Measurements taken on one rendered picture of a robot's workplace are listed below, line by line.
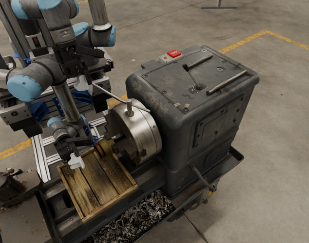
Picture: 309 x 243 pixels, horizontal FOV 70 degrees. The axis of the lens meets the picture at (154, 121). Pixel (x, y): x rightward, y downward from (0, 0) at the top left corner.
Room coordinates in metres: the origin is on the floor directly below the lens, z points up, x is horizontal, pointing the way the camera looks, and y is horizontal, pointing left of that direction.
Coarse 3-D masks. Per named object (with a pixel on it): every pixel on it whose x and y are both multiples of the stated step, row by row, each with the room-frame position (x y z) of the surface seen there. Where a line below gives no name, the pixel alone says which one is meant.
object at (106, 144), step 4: (100, 140) 0.65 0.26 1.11; (104, 140) 0.64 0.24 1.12; (108, 140) 0.65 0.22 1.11; (112, 140) 0.65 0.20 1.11; (96, 144) 0.63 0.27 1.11; (100, 144) 0.62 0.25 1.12; (104, 144) 0.62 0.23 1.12; (108, 144) 0.62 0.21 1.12; (112, 144) 0.63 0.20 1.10; (96, 148) 0.60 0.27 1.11; (100, 148) 0.60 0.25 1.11; (104, 148) 0.60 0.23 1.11; (108, 148) 0.61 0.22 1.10; (96, 152) 0.62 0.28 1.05; (100, 152) 0.59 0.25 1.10; (104, 152) 0.60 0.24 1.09; (108, 152) 0.60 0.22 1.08; (112, 152) 0.60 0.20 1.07; (100, 156) 0.58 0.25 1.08; (104, 156) 0.59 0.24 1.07
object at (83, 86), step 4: (80, 76) 0.68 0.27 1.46; (84, 76) 0.68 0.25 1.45; (80, 80) 0.67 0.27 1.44; (84, 80) 0.68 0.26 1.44; (80, 84) 0.67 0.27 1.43; (84, 84) 0.67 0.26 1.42; (80, 88) 0.66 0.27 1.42; (84, 88) 0.67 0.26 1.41; (88, 88) 0.67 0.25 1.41; (92, 88) 0.68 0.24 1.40; (92, 92) 0.68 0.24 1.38
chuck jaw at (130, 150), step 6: (126, 138) 0.66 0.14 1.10; (114, 144) 0.63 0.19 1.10; (120, 144) 0.63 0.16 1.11; (126, 144) 0.62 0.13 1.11; (114, 150) 0.60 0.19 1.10; (120, 150) 0.59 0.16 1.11; (126, 150) 0.58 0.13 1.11; (132, 150) 0.58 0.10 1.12; (144, 150) 0.59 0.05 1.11; (132, 156) 0.56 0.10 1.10
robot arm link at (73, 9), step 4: (68, 0) 0.83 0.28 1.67; (72, 0) 0.86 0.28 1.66; (76, 0) 0.90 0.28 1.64; (68, 4) 0.81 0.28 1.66; (72, 4) 0.84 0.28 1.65; (76, 4) 0.87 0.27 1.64; (72, 8) 0.82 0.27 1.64; (76, 8) 0.86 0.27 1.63; (72, 12) 0.82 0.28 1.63; (76, 12) 0.86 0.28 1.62; (72, 16) 0.83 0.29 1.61
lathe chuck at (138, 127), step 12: (120, 108) 0.74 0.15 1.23; (132, 108) 0.73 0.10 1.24; (120, 120) 0.69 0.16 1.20; (132, 120) 0.67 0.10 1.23; (144, 120) 0.67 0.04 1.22; (132, 132) 0.62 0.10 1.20; (144, 132) 0.63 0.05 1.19; (132, 144) 0.62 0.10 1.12; (144, 144) 0.59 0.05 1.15; (144, 156) 0.58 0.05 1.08
